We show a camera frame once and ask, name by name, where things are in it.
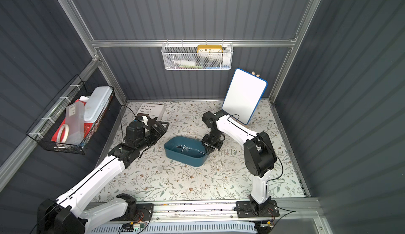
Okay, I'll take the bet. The white plastic case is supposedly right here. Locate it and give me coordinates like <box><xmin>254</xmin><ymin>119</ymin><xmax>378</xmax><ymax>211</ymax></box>
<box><xmin>84</xmin><ymin>86</ymin><xmax>113</xmax><ymax>123</ymax></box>

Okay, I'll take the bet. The interior design trends book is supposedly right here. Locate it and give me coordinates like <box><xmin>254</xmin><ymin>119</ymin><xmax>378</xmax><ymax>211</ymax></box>
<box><xmin>136</xmin><ymin>103</ymin><xmax>165</xmax><ymax>121</ymax></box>

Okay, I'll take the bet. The blue framed whiteboard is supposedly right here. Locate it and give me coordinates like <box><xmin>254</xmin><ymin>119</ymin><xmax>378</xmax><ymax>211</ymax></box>
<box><xmin>221</xmin><ymin>68</ymin><xmax>268</xmax><ymax>125</ymax></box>

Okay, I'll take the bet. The white wire wall basket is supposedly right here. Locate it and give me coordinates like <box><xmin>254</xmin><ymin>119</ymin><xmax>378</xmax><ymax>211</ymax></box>
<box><xmin>161</xmin><ymin>43</ymin><xmax>234</xmax><ymax>70</ymax></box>

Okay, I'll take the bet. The black wire side basket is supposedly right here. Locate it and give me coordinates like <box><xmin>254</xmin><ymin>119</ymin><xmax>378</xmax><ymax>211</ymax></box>
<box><xmin>26</xmin><ymin>76</ymin><xmax>115</xmax><ymax>155</ymax></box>

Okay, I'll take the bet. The teal plastic storage tray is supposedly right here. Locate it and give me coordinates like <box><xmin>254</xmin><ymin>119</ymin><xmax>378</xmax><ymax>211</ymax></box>
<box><xmin>164</xmin><ymin>136</ymin><xmax>208</xmax><ymax>167</ymax></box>

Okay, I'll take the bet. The white tape roll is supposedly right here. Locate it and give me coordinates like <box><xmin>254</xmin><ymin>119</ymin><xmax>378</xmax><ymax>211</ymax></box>
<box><xmin>56</xmin><ymin>124</ymin><xmax>70</xmax><ymax>143</ymax></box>

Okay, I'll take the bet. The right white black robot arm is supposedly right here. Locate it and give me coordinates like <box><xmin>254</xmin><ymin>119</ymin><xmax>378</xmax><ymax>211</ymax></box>
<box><xmin>201</xmin><ymin>111</ymin><xmax>279</xmax><ymax>215</ymax></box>

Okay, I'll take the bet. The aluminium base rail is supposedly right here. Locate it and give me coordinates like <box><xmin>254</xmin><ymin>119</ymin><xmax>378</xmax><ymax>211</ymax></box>
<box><xmin>63</xmin><ymin>197</ymin><xmax>327</xmax><ymax>234</ymax></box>

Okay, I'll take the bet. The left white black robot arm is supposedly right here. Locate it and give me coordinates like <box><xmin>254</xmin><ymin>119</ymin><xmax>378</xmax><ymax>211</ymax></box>
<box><xmin>32</xmin><ymin>121</ymin><xmax>169</xmax><ymax>234</ymax></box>

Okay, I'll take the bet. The yellow digital clock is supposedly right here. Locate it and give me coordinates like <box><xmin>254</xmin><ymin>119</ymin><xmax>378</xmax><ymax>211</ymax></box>
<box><xmin>197</xmin><ymin>44</ymin><xmax>223</xmax><ymax>54</ymax></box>

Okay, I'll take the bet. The translucent plastic container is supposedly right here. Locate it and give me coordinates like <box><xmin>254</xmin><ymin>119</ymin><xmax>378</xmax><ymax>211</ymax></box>
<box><xmin>65</xmin><ymin>101</ymin><xmax>84</xmax><ymax>145</ymax></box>

